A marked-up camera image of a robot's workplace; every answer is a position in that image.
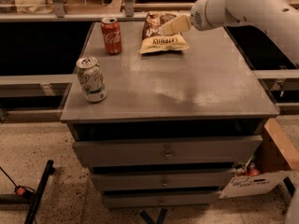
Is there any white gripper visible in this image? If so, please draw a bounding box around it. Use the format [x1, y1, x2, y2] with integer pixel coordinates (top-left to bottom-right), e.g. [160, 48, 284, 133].
[161, 0, 225, 35]

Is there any brown chip bag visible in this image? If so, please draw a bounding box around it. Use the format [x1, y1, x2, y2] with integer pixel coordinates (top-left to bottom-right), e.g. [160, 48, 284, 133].
[140, 11, 189, 54]

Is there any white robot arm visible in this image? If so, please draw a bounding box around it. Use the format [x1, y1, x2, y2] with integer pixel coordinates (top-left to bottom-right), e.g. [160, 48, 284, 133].
[159, 0, 299, 64]

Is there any red cola can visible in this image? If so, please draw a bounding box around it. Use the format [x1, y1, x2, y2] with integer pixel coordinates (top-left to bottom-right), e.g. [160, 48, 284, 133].
[101, 18, 122, 54]

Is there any green white 7up can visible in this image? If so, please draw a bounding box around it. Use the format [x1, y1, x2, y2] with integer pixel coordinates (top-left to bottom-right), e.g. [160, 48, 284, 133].
[76, 57, 107, 103]

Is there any grey drawer cabinet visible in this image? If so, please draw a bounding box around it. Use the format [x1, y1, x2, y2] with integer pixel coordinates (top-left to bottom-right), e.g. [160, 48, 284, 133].
[62, 21, 278, 197]

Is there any top grey drawer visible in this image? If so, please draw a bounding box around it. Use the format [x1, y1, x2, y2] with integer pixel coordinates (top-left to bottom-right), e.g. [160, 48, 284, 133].
[73, 135, 263, 167]

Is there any grey drawer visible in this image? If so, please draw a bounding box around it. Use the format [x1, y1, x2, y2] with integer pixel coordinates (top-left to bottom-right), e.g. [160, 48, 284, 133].
[101, 190, 221, 209]
[73, 135, 263, 167]
[91, 169, 234, 191]

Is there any orange item in box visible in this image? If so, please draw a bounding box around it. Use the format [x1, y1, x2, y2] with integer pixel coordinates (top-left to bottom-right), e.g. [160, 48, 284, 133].
[247, 162, 260, 176]

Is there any open cardboard box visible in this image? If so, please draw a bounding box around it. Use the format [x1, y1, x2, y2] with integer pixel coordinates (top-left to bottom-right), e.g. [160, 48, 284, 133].
[221, 119, 299, 199]

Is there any middle grey drawer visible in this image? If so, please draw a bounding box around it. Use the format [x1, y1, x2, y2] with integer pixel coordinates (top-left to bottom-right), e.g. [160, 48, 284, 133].
[91, 169, 234, 191]

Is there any bottom grey drawer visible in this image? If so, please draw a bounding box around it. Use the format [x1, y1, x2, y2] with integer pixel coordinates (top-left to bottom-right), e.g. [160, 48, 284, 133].
[101, 190, 221, 209]

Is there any black stand leg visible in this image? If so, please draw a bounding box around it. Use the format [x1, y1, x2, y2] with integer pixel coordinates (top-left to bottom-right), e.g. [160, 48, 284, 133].
[24, 160, 55, 224]

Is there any metal shelf rail frame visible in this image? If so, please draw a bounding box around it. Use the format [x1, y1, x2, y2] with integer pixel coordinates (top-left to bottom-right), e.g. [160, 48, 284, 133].
[0, 0, 198, 22]

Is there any orange cable clip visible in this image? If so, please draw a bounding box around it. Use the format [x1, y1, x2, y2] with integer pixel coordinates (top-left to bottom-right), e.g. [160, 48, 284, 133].
[15, 186, 35, 199]

